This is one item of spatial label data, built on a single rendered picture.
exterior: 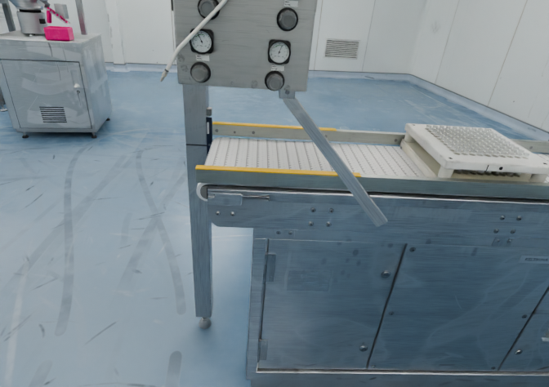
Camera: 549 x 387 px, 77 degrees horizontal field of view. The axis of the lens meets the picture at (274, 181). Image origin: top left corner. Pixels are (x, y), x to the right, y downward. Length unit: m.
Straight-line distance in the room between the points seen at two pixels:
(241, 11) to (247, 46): 0.05
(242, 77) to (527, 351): 1.24
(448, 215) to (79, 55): 2.75
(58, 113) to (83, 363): 2.18
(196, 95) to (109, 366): 0.98
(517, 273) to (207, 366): 1.02
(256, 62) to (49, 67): 2.65
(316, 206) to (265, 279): 0.28
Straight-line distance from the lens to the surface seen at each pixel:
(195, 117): 0.98
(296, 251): 0.89
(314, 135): 0.65
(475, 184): 0.85
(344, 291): 1.01
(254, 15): 0.59
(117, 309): 1.63
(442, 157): 0.83
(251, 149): 0.89
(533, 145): 1.25
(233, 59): 0.60
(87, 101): 3.15
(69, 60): 3.11
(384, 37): 6.41
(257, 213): 0.76
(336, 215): 0.78
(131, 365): 1.45
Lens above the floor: 1.17
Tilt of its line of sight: 29 degrees down
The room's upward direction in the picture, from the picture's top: 5 degrees clockwise
